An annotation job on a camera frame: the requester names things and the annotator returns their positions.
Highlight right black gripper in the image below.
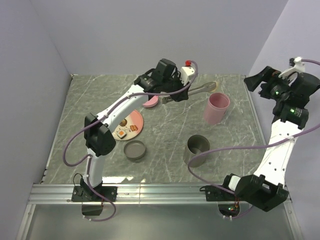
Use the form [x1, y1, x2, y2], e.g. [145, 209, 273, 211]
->
[243, 65, 293, 102]

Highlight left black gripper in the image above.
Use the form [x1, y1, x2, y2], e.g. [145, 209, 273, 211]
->
[162, 72, 192, 102]

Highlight metal serving tongs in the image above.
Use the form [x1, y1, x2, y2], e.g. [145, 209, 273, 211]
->
[161, 81, 216, 104]

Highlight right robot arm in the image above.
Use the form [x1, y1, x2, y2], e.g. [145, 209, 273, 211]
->
[220, 66, 320, 212]

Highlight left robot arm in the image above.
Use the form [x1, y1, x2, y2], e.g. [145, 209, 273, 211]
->
[80, 58, 198, 201]

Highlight pink round lid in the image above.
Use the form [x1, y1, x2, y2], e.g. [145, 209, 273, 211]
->
[142, 96, 159, 108]

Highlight pink cylindrical container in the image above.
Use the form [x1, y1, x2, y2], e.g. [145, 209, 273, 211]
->
[203, 92, 230, 125]

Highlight small orange sausage pieces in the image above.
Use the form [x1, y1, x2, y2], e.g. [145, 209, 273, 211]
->
[130, 125, 138, 132]

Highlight pink and cream plate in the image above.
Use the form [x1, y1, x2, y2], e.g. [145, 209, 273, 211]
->
[112, 110, 144, 141]

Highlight grey cylindrical container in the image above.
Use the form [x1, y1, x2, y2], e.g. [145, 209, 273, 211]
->
[183, 134, 211, 165]

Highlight brown mushroom food piece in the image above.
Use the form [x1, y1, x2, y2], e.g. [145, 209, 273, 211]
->
[119, 119, 128, 127]

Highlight orange topped sushi piece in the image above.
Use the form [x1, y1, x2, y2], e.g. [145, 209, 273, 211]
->
[116, 129, 127, 139]

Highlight grey round lid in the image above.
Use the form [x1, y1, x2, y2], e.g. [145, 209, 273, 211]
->
[123, 140, 146, 160]

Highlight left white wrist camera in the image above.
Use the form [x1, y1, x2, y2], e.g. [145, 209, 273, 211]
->
[180, 60, 195, 85]

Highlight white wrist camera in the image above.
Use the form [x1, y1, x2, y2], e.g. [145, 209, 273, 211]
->
[180, 60, 195, 85]
[278, 56, 305, 79]

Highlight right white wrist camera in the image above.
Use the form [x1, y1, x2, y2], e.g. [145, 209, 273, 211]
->
[278, 56, 305, 79]

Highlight aluminium mounting rail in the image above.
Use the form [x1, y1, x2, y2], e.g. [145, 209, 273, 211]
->
[27, 182, 210, 206]

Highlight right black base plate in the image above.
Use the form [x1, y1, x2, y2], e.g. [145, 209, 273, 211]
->
[199, 185, 236, 202]

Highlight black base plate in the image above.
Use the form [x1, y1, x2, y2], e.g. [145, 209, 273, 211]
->
[199, 185, 236, 202]
[71, 185, 118, 203]

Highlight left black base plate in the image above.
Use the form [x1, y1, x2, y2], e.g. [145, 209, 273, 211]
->
[71, 185, 118, 203]

